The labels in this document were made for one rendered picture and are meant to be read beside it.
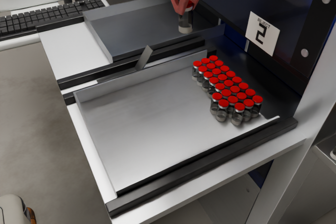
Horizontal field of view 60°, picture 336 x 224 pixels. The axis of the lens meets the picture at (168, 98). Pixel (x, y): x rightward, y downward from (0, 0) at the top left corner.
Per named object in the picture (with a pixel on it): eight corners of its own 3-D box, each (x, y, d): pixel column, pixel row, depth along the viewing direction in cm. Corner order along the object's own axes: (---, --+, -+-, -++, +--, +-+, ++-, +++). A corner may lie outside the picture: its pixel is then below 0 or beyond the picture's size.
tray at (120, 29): (180, -1, 102) (180, -11, 99) (223, 34, 85) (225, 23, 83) (84, 22, 90) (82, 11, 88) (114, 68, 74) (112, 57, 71)
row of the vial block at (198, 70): (197, 74, 72) (199, 59, 69) (243, 122, 60) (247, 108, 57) (190, 77, 71) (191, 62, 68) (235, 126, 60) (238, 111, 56)
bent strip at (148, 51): (149, 63, 75) (147, 44, 71) (154, 70, 73) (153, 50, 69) (96, 80, 70) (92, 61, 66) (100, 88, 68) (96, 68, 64)
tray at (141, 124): (205, 60, 76) (206, 49, 74) (274, 128, 60) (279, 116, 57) (76, 103, 65) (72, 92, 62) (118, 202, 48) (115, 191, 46)
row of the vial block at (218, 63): (212, 69, 73) (214, 54, 70) (260, 115, 62) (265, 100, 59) (205, 71, 72) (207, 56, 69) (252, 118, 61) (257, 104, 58)
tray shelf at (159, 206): (173, -2, 106) (173, -7, 105) (330, 129, 62) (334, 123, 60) (37, 31, 90) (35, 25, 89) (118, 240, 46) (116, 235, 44)
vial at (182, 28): (188, 25, 46) (188, -1, 43) (195, 31, 45) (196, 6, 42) (176, 29, 45) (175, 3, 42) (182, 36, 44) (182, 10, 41)
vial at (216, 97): (216, 106, 64) (218, 91, 61) (221, 112, 62) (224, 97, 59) (207, 109, 63) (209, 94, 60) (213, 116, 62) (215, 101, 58)
